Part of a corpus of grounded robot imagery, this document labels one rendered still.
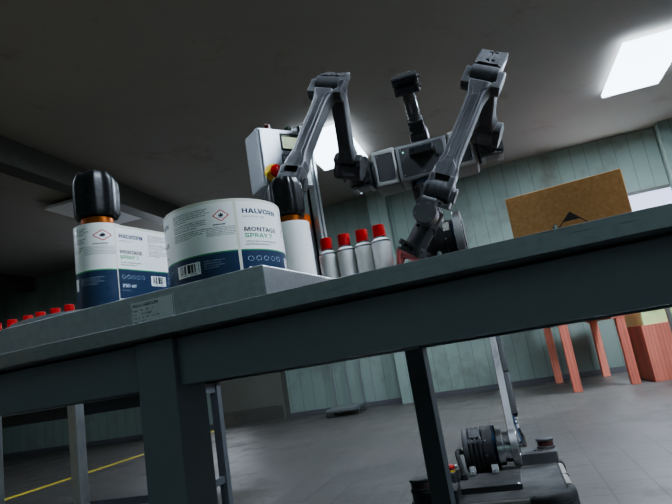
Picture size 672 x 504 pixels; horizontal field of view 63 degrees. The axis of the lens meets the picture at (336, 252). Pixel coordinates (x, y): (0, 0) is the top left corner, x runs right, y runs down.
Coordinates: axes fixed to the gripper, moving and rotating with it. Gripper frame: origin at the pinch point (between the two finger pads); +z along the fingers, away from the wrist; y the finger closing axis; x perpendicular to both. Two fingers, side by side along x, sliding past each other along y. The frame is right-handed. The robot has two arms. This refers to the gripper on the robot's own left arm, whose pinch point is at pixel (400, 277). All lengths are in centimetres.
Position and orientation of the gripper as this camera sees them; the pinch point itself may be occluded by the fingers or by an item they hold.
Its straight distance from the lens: 143.5
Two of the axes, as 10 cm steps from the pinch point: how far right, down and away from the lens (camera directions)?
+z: -4.4, 9.0, 0.5
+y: -3.9, -1.5, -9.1
